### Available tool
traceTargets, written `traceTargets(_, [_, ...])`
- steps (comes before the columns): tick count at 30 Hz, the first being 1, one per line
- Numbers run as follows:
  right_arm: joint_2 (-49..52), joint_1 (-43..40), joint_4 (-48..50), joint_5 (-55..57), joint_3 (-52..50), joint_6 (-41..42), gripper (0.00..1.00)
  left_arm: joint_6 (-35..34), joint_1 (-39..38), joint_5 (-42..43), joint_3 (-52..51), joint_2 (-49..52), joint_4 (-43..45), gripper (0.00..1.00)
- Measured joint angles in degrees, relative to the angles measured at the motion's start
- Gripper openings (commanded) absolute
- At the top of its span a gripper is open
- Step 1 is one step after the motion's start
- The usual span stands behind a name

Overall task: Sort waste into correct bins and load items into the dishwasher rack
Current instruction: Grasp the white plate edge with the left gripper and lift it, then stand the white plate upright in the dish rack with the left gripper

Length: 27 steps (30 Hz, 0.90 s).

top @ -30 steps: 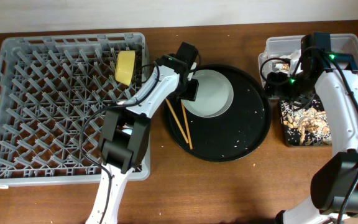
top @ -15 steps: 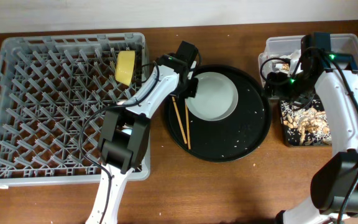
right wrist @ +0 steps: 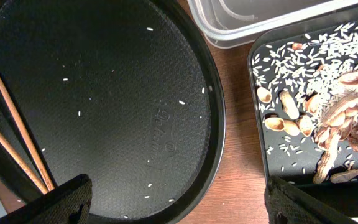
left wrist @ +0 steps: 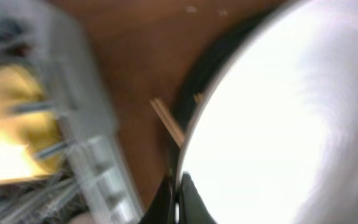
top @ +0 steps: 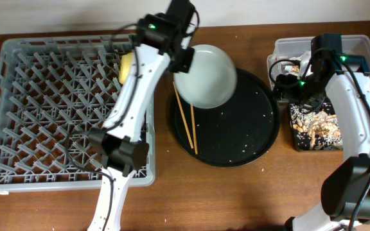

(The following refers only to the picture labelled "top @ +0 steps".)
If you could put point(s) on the grey plastic dishwasher rack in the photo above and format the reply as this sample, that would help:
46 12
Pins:
50 87

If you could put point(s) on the yellow small bowl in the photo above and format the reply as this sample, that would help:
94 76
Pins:
124 69

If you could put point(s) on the clear plastic waste bin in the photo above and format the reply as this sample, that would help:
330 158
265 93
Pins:
299 48

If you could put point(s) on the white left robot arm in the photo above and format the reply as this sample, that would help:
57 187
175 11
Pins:
160 44

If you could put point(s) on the wooden chopstick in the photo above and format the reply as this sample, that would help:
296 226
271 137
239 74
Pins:
183 116
194 130

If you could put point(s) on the white paper napkin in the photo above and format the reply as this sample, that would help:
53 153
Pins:
296 65

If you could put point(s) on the black rectangular waste tray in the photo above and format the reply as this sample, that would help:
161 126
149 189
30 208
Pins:
317 130

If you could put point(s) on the white round plate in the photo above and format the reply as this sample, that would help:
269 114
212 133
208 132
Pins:
211 80

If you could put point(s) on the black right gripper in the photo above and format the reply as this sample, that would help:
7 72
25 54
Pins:
309 98

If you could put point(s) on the round black serving tray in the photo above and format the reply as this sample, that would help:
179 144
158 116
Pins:
235 133

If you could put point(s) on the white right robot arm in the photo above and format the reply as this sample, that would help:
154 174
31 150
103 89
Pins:
345 79

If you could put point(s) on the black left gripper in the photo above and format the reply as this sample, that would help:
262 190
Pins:
187 70

